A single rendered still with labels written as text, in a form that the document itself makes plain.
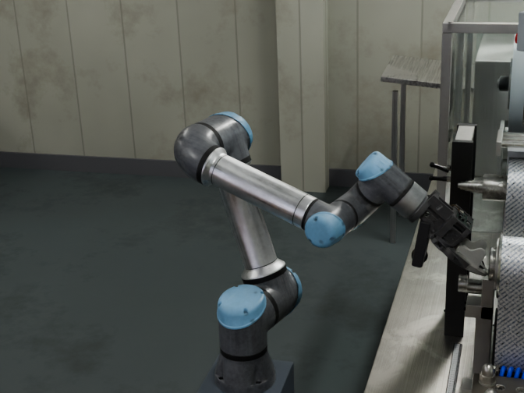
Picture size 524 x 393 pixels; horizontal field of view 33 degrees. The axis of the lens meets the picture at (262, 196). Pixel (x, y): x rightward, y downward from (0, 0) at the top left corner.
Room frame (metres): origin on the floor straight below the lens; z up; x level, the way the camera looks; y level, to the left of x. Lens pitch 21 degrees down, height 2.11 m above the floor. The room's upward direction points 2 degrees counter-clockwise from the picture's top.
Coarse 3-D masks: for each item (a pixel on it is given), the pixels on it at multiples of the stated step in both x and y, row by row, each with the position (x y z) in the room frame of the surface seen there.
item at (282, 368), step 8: (216, 360) 1.95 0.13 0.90; (272, 360) 1.94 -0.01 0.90; (280, 360) 1.94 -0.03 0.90; (280, 368) 1.90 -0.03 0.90; (288, 368) 1.90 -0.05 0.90; (208, 376) 1.88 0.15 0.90; (280, 376) 1.87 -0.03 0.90; (288, 376) 1.87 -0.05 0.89; (208, 384) 1.84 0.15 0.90; (280, 384) 1.83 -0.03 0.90; (288, 384) 1.87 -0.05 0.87; (200, 392) 1.81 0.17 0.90; (208, 392) 1.81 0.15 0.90; (216, 392) 1.81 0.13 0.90; (224, 392) 1.81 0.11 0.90; (264, 392) 1.80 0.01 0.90; (272, 392) 1.80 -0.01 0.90; (280, 392) 1.80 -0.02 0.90; (288, 392) 1.87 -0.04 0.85
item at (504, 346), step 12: (504, 312) 1.67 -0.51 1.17; (516, 312) 1.66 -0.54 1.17; (504, 324) 1.67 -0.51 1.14; (516, 324) 1.66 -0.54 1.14; (504, 336) 1.66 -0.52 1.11; (516, 336) 1.66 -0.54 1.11; (504, 348) 1.66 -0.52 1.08; (516, 348) 1.66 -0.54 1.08; (504, 360) 1.66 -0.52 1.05; (516, 360) 1.66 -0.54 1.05
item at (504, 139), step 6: (498, 132) 2.03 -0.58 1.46; (498, 138) 1.98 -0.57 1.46; (504, 138) 2.00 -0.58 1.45; (510, 138) 1.99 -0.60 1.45; (516, 138) 1.99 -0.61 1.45; (522, 138) 1.98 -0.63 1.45; (498, 144) 1.96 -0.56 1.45; (504, 144) 1.96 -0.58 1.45; (510, 144) 1.96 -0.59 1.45; (516, 144) 1.95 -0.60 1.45; (522, 144) 1.95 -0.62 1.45; (498, 150) 1.96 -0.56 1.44; (510, 150) 1.95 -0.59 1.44; (516, 150) 1.95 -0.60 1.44; (522, 150) 1.95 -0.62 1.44
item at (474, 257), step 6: (462, 246) 1.73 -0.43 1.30; (456, 252) 1.73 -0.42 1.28; (462, 252) 1.73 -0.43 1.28; (468, 252) 1.73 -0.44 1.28; (474, 252) 1.72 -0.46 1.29; (480, 252) 1.72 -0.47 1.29; (462, 258) 1.72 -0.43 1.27; (468, 258) 1.73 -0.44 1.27; (474, 258) 1.72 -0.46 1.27; (480, 258) 1.72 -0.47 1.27; (474, 264) 1.72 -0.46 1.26; (468, 270) 1.72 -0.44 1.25; (474, 270) 1.72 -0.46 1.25; (480, 270) 1.73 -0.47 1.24
